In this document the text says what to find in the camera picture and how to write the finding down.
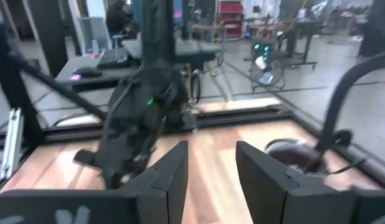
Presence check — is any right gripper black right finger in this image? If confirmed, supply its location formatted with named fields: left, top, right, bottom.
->
left=235, top=141, right=385, bottom=224

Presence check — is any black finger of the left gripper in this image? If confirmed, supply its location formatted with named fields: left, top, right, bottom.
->
left=72, top=149, right=98, bottom=168

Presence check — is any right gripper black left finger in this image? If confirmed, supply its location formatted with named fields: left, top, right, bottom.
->
left=0, top=140, right=189, bottom=224

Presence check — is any black computer mouse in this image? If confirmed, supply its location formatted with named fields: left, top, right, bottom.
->
left=72, top=66, right=103, bottom=78

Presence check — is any black computer keyboard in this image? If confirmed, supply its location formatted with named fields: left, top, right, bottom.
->
left=97, top=46, right=131, bottom=70

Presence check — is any grey desk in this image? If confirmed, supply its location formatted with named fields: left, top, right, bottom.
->
left=54, top=37, right=224, bottom=91

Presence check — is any person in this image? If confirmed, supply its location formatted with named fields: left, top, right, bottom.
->
left=105, top=0, right=135, bottom=35

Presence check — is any black work table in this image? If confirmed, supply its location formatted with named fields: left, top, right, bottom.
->
left=284, top=17, right=326, bottom=70

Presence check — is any red storage shelf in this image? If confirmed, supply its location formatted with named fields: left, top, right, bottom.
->
left=217, top=0, right=245, bottom=40

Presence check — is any black diagonal frame brace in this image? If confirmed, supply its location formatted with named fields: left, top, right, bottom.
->
left=10, top=52, right=108, bottom=121

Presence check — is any white aluminium bracket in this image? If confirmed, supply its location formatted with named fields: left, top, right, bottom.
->
left=0, top=107, right=25, bottom=180

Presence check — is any black table edge frame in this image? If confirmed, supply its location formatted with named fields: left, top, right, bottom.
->
left=0, top=104, right=385, bottom=194

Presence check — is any black frame post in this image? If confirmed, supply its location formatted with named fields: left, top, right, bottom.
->
left=0, top=18, right=44, bottom=147

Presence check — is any wire cart with teal items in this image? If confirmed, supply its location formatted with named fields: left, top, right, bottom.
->
left=250, top=42, right=286, bottom=93

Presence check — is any black frame column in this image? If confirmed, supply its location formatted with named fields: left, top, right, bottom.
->
left=140, top=0, right=177, bottom=71

